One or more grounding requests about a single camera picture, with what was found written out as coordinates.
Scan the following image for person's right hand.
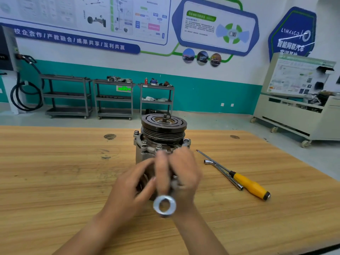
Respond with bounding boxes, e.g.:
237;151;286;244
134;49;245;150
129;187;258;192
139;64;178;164
155;147;203;219

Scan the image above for person's left hand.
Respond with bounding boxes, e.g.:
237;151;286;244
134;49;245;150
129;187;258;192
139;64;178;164
104;157;158;225

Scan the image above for silver combination wrench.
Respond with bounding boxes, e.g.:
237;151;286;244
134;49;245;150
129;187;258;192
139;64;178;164
153;167;179;217

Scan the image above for metal car compressor with pulley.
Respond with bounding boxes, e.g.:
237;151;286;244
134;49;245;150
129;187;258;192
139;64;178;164
133;113;191;202

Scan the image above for person's left forearm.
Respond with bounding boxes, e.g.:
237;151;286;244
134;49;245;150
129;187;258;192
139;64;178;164
53;207;149;255

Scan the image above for person's right forearm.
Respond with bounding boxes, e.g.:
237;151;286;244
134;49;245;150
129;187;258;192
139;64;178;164
171;206;229;255

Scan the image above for silver L-shaped socket wrench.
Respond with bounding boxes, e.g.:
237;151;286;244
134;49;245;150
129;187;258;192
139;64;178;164
204;160;244;191

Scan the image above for grey metal cart with cloth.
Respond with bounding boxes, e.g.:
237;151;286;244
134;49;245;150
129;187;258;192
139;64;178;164
138;83;175;116

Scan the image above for white cloth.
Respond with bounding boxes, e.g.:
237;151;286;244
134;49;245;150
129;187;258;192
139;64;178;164
142;96;171;102

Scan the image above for grey metal cart with engine parts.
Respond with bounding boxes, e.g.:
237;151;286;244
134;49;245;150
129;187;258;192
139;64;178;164
93;79;135;120

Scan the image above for dark small parts heap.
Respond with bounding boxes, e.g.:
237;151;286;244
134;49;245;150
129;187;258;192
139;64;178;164
150;78;174;87

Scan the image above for metal engine parts heap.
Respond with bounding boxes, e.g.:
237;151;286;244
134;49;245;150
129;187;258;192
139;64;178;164
106;75;133;83

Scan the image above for empty grey metal shelf cart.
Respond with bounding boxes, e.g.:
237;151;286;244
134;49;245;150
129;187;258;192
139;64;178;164
40;74;93;120

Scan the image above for white training bench on castors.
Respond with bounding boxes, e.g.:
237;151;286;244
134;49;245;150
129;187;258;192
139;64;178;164
250;52;340;149

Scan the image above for dark engine parts on bench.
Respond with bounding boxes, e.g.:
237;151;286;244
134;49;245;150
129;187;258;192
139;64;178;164
304;90;336;107

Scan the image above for large white diagram poster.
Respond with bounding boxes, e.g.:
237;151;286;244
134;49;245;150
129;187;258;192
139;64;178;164
0;0;172;46

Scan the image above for white car charging station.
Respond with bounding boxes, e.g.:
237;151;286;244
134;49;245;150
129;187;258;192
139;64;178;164
0;25;27;115

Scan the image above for yellow handled screwdriver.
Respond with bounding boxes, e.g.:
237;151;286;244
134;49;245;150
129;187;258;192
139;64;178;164
196;150;271;201

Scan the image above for black charging cable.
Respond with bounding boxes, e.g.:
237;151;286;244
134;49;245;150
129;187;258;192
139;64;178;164
10;54;45;112

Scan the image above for blue hexagon wall sign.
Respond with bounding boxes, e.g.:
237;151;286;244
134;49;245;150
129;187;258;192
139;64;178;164
172;0;260;57

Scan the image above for blue wall banner strip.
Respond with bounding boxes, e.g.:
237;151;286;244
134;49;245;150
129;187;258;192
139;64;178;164
0;22;141;55

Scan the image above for dark blue shield wall sign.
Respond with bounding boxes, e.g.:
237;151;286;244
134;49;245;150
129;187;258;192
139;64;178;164
268;6;317;62

